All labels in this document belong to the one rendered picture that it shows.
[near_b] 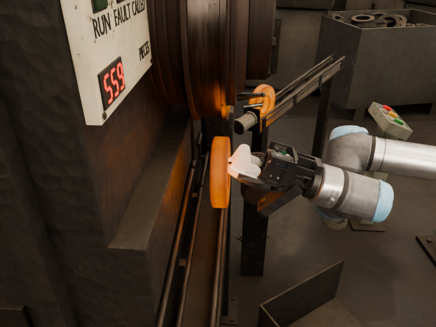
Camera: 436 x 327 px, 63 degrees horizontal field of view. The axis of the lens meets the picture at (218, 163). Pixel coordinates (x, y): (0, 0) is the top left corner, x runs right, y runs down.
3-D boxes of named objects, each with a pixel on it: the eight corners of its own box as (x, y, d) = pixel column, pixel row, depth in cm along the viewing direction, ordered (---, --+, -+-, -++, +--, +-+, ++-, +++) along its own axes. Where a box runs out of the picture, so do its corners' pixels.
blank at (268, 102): (255, 128, 148) (262, 130, 146) (242, 108, 135) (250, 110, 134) (272, 98, 151) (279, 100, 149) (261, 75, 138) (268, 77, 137)
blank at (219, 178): (207, 163, 66) (225, 164, 66) (215, 122, 79) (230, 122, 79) (211, 223, 75) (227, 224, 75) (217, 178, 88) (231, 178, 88)
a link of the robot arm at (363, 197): (369, 224, 82) (396, 224, 72) (318, 210, 81) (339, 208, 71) (376, 185, 84) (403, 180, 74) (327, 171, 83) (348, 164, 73)
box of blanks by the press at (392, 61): (341, 122, 294) (361, 24, 254) (302, 89, 364) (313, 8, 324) (450, 113, 311) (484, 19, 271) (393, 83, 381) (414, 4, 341)
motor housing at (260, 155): (237, 281, 155) (241, 178, 127) (237, 244, 173) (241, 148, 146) (266, 282, 154) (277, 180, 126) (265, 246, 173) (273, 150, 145)
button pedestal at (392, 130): (353, 233, 180) (383, 122, 148) (342, 204, 201) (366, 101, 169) (386, 235, 179) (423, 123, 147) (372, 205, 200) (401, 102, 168)
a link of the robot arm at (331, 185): (320, 192, 83) (328, 218, 75) (301, 186, 83) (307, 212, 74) (338, 160, 78) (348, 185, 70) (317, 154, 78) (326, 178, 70)
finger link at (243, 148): (224, 135, 76) (265, 146, 76) (217, 157, 79) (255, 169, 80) (223, 141, 73) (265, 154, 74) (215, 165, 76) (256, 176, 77)
